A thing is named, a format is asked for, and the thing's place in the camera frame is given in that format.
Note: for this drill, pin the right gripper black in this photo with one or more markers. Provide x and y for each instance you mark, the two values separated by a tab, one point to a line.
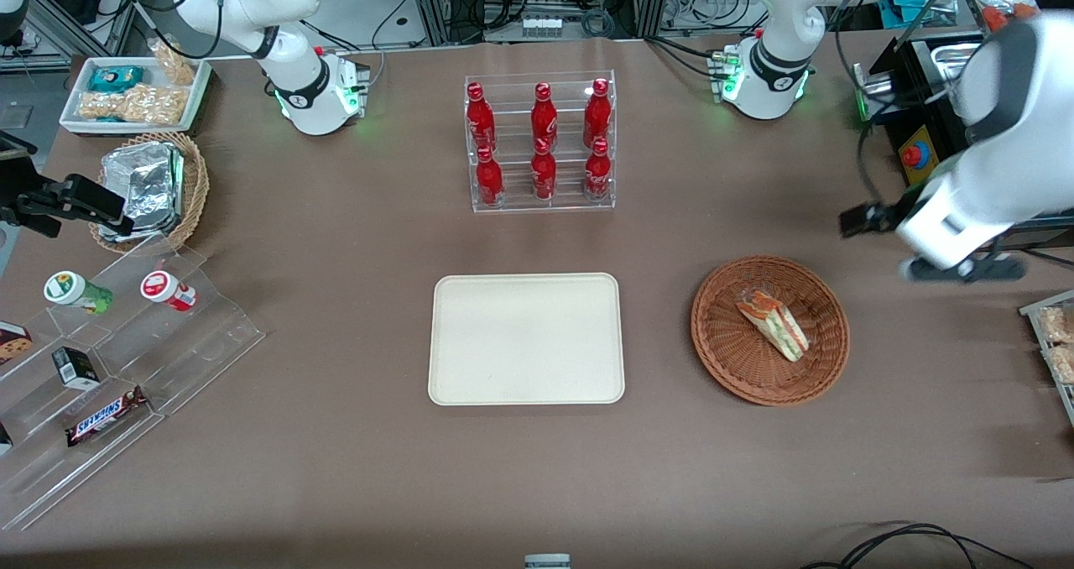
32	200

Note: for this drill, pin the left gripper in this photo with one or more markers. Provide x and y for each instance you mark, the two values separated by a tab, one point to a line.
893	213

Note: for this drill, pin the triangular sandwich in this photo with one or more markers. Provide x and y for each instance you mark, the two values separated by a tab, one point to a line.
776	326

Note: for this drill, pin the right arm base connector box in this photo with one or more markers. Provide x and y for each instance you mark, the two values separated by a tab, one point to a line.
356	86

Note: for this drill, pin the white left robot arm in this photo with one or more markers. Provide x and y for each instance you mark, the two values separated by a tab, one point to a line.
780	15

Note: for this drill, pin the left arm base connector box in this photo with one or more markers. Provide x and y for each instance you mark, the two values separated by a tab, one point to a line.
723	72

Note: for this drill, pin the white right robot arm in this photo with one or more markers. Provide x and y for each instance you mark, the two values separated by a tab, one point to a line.
252	7

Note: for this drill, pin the white plastic snack tray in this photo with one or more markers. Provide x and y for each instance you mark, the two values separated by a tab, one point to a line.
80	91

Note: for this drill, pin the tan wicker basket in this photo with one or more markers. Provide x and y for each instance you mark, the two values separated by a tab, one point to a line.
195	187

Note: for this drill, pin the brown round wicker basket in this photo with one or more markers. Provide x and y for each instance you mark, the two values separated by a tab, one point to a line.
730	342

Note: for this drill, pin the white tray of cereal bars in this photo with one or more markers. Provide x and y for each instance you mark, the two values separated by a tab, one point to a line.
1059	401

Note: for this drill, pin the cream rectangular tray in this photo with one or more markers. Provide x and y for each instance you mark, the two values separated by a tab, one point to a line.
527	338

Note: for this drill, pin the green yogurt cup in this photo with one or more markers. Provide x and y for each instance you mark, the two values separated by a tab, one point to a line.
74	290

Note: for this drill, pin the aluminium foil container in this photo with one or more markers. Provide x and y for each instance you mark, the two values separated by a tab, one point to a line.
143	187

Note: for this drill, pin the red emergency stop button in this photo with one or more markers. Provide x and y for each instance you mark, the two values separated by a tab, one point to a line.
913	154

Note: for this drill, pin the clear bag of peanuts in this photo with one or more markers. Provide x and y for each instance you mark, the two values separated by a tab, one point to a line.
134	106

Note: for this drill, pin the red yogurt cup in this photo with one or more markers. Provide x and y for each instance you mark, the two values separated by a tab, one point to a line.
166	289

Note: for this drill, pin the chocolate chip cookie box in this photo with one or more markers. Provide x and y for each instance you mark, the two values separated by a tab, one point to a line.
13	342

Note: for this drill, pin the black control box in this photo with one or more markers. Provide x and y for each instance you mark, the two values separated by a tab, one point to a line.
923	103

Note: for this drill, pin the teal snack packet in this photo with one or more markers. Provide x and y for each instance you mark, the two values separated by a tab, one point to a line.
116	78

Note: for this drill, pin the small black carton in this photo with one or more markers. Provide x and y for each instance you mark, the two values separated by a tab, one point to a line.
77	368

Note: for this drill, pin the wrapped cereal bar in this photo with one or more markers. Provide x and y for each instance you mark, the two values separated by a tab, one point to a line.
1062	364
1057	324

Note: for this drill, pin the clear bag of snacks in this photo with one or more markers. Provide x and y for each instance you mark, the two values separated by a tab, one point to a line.
174	64

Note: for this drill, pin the clear acrylic stepped shelf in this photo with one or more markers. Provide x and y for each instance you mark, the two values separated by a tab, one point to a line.
201	342

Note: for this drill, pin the Snickers chocolate bar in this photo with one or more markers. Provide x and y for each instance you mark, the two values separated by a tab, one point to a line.
105	416

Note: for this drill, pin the small dark packet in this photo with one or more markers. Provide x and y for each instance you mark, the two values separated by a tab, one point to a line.
4	439

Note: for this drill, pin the orange object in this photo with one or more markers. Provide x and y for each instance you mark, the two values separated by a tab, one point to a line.
1003	17

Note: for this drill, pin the red cola bottle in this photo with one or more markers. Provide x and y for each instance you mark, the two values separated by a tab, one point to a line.
480	120
596	116
489	179
544	174
597	173
544	120

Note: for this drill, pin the clear acrylic bottle rack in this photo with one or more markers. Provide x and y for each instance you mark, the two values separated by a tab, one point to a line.
541	204

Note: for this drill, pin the white power strip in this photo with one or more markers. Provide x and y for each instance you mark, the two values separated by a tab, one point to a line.
541	26

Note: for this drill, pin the grey device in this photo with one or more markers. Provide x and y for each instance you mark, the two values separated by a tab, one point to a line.
547	561

